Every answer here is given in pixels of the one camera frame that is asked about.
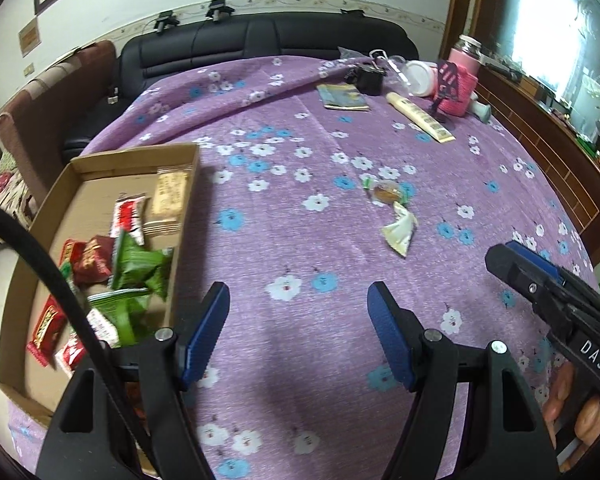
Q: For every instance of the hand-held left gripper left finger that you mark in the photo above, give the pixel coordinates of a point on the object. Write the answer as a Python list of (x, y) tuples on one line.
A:
[(205, 330)]

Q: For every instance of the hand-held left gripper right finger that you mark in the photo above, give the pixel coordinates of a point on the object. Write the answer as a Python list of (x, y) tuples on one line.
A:
[(392, 335)]

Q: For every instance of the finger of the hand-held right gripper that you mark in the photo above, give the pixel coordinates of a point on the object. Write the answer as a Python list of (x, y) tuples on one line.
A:
[(540, 259), (515, 272)]

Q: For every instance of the green snack packet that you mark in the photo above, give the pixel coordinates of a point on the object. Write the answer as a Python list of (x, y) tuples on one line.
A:
[(137, 262), (122, 310)]

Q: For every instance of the white green triangular packet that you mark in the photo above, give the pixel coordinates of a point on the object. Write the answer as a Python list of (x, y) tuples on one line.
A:
[(400, 230)]

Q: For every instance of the dark red triangular packet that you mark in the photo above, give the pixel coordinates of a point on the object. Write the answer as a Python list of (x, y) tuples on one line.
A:
[(92, 260)]

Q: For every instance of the long red white packet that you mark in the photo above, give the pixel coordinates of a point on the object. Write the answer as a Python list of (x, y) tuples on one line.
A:
[(127, 217)]

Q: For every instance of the red white zigzag-edged packet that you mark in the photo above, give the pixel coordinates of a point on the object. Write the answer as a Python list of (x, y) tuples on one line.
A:
[(70, 355)]

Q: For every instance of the beige wafer packet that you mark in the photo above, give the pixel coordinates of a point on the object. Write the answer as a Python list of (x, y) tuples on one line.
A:
[(170, 195)]

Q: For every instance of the clear brown pastry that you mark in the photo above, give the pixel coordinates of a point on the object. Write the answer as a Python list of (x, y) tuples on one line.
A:
[(386, 192)]

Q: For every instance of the small red round-logo packet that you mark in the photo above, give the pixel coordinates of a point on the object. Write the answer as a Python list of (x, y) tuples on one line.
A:
[(71, 252)]

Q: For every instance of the bright red snack packet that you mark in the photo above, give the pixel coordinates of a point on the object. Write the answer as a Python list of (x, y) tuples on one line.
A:
[(45, 330)]

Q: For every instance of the shallow cardboard box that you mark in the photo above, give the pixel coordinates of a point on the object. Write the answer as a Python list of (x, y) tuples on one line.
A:
[(100, 185)]

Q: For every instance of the person's right hand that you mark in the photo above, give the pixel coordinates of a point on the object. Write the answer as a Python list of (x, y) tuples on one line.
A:
[(554, 400)]

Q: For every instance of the wooden counter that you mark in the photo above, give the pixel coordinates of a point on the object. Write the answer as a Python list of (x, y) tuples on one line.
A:
[(555, 160)]

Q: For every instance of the purple floral tablecloth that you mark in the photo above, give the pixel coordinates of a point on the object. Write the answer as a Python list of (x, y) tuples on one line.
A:
[(305, 240)]

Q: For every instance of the teal ceramic cup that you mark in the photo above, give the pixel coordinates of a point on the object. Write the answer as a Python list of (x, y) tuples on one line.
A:
[(481, 110)]

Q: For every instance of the cream tube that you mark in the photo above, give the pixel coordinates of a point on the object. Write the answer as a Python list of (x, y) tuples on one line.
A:
[(420, 115)]

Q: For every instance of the dark patterned stand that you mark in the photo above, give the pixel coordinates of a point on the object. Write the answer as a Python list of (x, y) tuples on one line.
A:
[(447, 77)]

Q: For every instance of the pink sleeved bottle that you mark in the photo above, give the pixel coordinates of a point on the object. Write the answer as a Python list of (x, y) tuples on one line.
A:
[(467, 60)]

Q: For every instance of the white bowl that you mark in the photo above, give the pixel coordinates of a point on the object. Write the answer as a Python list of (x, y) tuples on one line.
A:
[(420, 77)]

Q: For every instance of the clear plastic bag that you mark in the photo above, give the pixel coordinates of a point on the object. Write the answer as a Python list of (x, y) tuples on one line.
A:
[(395, 65)]

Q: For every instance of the floral blanket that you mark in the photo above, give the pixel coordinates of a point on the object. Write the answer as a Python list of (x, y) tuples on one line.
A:
[(5, 195)]

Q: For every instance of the small black box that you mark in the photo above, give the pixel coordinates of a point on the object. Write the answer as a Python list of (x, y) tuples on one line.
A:
[(369, 80)]

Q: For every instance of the green booklet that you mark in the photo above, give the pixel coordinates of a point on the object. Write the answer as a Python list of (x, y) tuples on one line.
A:
[(342, 96)]

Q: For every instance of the large glass window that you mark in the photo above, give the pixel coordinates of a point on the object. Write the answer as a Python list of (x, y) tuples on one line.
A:
[(545, 10)]

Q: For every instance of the brown armchair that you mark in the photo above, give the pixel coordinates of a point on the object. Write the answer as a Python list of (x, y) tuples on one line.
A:
[(55, 110)]

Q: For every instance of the black leather sofa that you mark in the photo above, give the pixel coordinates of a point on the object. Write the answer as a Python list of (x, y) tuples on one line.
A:
[(260, 40)]

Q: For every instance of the black clamp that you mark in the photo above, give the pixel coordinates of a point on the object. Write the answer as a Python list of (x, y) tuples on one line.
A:
[(352, 11), (219, 10), (165, 22)]

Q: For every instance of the wall switch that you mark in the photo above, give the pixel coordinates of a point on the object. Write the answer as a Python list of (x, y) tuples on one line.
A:
[(28, 70)]

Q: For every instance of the beige wall paper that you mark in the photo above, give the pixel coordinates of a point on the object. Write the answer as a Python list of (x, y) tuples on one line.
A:
[(30, 36)]

